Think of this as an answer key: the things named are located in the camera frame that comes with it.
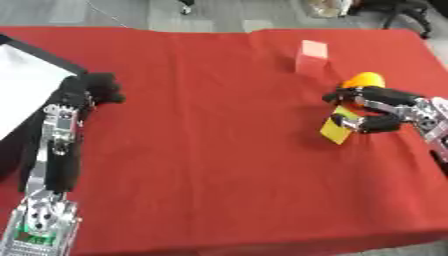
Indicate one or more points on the black box with white inside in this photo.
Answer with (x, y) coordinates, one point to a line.
(23, 83)

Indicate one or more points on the black office chair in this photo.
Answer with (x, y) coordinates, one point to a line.
(402, 11)

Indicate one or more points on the yellow rectangular block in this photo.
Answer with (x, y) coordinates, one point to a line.
(335, 130)

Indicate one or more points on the black chair caster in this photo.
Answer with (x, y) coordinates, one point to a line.
(186, 6)

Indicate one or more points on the pink rectangular block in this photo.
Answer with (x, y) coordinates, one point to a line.
(312, 56)

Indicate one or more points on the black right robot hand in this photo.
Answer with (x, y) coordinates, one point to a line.
(388, 95)

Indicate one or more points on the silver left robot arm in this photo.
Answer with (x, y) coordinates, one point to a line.
(41, 220)

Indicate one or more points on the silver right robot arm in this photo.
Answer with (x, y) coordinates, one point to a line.
(434, 130)

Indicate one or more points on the pale bag on floor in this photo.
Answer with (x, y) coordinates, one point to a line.
(329, 7)

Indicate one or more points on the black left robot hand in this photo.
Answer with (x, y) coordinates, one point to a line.
(65, 96)

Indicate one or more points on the orange toy fruit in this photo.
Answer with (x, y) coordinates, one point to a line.
(366, 80)

